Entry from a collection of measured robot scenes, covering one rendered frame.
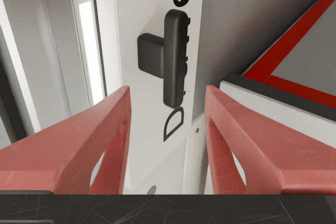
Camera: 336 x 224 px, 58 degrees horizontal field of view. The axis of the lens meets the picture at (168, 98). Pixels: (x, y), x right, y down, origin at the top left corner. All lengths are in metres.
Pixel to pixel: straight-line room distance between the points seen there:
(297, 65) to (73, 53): 0.35
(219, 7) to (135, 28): 0.17
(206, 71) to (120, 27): 0.20
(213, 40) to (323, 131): 0.16
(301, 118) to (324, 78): 0.11
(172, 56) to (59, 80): 0.07
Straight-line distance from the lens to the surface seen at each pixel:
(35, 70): 0.19
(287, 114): 0.37
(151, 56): 0.21
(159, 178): 0.40
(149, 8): 0.22
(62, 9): 0.19
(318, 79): 0.46
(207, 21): 0.35
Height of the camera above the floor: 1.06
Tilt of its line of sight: 42 degrees down
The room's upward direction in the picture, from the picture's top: 129 degrees counter-clockwise
